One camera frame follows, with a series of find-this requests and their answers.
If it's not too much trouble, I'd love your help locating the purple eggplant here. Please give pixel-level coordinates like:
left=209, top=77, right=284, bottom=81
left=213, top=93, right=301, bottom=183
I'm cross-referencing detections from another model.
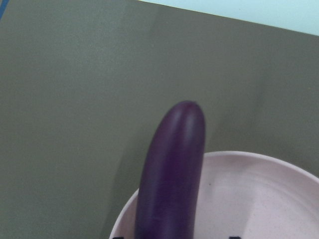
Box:
left=134, top=101, right=205, bottom=239

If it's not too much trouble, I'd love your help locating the pink plate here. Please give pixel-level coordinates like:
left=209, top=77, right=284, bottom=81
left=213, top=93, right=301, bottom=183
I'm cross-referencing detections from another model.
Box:
left=110, top=151, right=319, bottom=239

